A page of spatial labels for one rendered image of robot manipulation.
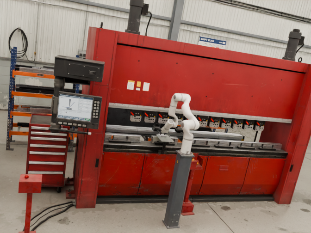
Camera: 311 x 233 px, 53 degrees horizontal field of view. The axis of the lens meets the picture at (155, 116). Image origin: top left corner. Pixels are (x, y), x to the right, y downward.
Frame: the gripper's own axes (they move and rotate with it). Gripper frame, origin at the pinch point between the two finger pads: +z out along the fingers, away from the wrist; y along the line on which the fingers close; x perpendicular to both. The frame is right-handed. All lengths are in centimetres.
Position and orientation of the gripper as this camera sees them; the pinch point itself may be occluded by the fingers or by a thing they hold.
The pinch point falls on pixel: (162, 133)
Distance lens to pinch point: 435.7
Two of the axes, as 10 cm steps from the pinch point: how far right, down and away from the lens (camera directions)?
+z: -3.2, 5.6, 7.7
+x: 1.3, 8.3, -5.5
